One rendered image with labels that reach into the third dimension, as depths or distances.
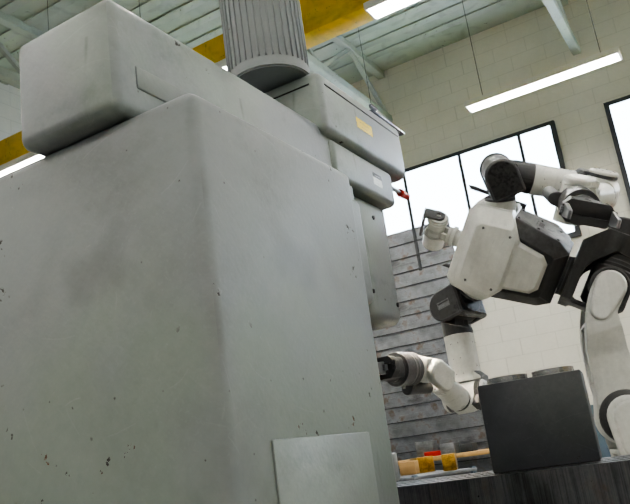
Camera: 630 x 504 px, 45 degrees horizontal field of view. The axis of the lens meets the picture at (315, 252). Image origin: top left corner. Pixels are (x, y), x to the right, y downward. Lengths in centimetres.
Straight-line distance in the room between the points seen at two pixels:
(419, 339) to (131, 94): 881
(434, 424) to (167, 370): 879
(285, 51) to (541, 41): 870
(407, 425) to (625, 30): 555
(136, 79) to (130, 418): 52
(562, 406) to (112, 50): 113
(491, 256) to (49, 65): 133
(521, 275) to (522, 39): 842
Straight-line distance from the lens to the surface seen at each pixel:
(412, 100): 1072
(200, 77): 140
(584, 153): 975
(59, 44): 133
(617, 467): 158
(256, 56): 179
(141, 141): 117
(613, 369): 220
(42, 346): 125
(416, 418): 987
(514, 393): 170
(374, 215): 192
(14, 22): 937
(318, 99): 178
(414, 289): 996
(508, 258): 217
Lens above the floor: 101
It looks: 15 degrees up
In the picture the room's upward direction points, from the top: 8 degrees counter-clockwise
